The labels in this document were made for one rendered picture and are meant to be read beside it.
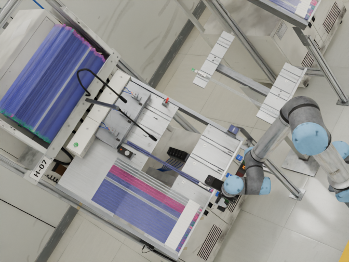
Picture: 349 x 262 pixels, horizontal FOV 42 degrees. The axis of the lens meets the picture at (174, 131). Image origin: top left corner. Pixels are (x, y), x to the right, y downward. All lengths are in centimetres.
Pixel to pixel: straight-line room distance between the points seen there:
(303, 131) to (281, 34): 149
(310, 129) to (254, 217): 150
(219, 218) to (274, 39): 118
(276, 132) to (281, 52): 129
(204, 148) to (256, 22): 109
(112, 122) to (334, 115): 152
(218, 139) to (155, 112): 36
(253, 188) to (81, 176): 91
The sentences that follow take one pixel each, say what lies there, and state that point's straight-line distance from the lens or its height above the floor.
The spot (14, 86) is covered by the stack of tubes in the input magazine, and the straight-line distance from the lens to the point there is 221.
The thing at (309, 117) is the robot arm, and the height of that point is 119.
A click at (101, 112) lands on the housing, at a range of 234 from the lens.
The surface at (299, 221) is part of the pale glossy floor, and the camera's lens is 288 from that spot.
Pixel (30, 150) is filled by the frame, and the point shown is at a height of 139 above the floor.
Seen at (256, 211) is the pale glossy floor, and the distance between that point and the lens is 304.
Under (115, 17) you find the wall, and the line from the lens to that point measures 414.
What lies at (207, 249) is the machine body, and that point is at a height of 16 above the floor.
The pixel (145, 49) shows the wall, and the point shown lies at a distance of 432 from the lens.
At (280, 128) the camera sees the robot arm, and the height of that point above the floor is 109.
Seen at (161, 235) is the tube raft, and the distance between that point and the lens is 228.
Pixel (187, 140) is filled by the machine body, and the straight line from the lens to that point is 277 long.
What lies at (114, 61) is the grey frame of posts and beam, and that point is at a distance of 238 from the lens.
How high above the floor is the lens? 243
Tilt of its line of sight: 39 degrees down
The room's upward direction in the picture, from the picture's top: 48 degrees counter-clockwise
